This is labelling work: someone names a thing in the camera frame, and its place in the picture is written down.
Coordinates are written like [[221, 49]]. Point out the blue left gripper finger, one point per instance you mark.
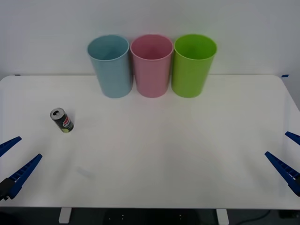
[[9, 144], [22, 174]]

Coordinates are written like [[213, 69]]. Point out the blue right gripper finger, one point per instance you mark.
[[294, 137], [286, 172]]

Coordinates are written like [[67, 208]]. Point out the black drink can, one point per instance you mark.
[[64, 122]]

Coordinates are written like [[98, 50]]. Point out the white table leg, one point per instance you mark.
[[64, 215], [222, 216]]

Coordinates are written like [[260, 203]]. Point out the green plastic bin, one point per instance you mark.
[[189, 77]]

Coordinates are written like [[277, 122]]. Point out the pale blue plastic bin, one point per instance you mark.
[[112, 77]]

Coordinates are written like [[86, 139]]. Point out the pink plastic bin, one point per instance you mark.
[[152, 78]]

